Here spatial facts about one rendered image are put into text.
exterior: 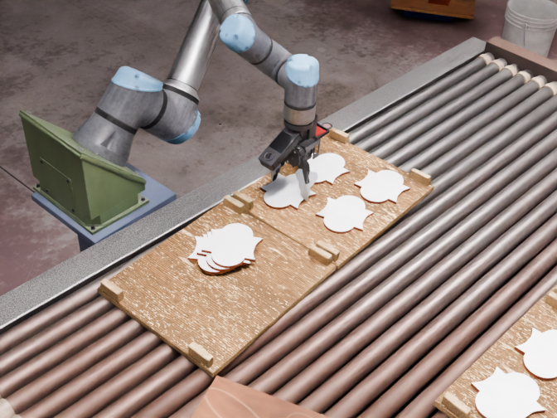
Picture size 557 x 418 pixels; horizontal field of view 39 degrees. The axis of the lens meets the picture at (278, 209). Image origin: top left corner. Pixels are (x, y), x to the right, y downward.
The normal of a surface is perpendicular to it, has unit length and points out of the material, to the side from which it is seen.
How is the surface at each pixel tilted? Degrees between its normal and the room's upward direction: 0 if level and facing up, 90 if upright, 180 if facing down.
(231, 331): 0
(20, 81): 0
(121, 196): 90
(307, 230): 0
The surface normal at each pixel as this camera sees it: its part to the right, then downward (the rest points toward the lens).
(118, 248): 0.04, -0.76
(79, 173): -0.68, 0.45
